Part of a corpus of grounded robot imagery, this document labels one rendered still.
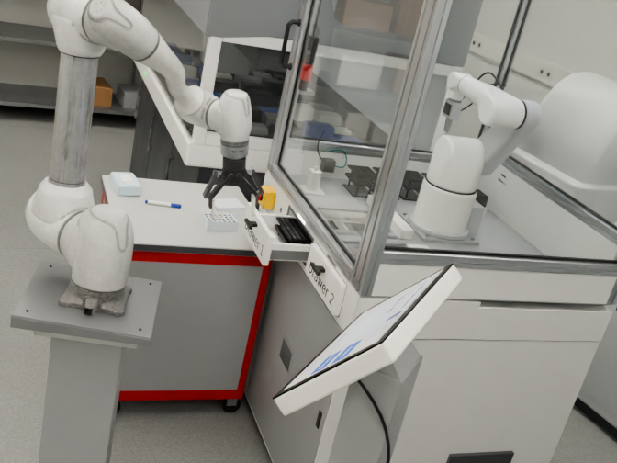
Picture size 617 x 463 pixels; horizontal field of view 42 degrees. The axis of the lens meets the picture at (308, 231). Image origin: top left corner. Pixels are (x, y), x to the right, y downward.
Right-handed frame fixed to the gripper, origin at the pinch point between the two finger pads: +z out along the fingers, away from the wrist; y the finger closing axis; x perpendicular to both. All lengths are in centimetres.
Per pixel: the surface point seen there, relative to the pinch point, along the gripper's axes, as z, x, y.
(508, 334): 26, -51, 79
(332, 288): 10.4, -37.8, 23.0
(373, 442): 13, -104, 10
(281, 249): 10.3, -9.5, 14.5
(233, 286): 36.5, 14.2, 4.2
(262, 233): 6.5, -4.2, 9.1
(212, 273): 30.2, 14.1, -3.8
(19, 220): 85, 191, -76
